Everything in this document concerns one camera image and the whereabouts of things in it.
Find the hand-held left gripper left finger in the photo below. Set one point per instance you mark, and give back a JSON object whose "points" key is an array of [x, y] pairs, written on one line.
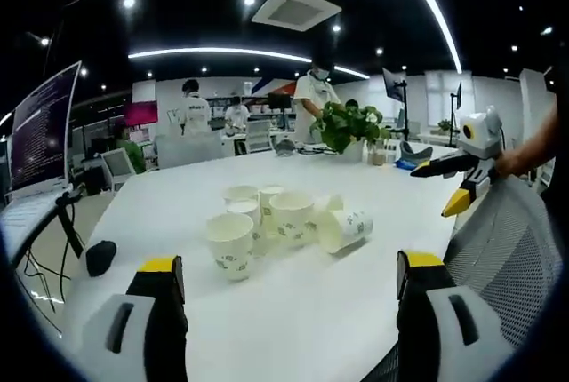
{"points": [[153, 324]]}

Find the black monitor stand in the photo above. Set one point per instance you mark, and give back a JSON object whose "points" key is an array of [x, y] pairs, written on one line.
{"points": [[71, 222]]}

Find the curved ceiling light strip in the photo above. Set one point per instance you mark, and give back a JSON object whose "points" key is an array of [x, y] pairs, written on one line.
{"points": [[438, 13], [222, 52]]}

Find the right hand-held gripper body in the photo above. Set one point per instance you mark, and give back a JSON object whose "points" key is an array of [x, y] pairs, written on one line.
{"points": [[482, 135]]}

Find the white office chair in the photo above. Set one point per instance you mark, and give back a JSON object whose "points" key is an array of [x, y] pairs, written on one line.
{"points": [[259, 137], [119, 169]]}

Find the cluster of printed paper cups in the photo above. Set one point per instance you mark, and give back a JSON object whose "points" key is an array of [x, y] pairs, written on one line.
{"points": [[289, 217]]}

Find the grey mesh office chair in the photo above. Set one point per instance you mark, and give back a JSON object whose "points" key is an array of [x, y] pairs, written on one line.
{"points": [[507, 240]]}

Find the grey cloth item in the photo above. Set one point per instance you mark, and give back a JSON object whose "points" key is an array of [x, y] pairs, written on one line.
{"points": [[285, 148]]}

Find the ceiling air vent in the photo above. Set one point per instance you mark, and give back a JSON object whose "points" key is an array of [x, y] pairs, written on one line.
{"points": [[295, 10]]}

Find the pink screen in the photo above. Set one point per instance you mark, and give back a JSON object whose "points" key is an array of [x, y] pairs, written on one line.
{"points": [[141, 113]]}

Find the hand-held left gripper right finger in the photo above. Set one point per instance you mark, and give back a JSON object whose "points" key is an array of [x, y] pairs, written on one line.
{"points": [[427, 328]]}

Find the white table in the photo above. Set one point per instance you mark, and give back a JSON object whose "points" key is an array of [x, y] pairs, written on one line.
{"points": [[293, 311]]}

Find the green potted plant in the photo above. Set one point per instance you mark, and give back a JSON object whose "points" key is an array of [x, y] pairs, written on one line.
{"points": [[347, 126]]}

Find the small glass jars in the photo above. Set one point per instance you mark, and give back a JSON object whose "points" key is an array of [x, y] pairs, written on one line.
{"points": [[377, 154]]}

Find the slim dark monitor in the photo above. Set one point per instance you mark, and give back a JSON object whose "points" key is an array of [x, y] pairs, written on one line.
{"points": [[458, 97]]}

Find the blue grey item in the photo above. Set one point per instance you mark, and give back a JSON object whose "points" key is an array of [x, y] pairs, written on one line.
{"points": [[413, 157]]}

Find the small black object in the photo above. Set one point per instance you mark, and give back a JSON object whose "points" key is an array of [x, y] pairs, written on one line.
{"points": [[101, 258]]}

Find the white keyboard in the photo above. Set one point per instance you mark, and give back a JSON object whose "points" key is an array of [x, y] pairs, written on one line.
{"points": [[26, 211]]}

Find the person's right hand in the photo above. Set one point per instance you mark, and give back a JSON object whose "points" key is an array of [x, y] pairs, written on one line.
{"points": [[513, 162]]}

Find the computer monitor with text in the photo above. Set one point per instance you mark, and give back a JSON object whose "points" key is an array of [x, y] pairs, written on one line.
{"points": [[42, 129]]}

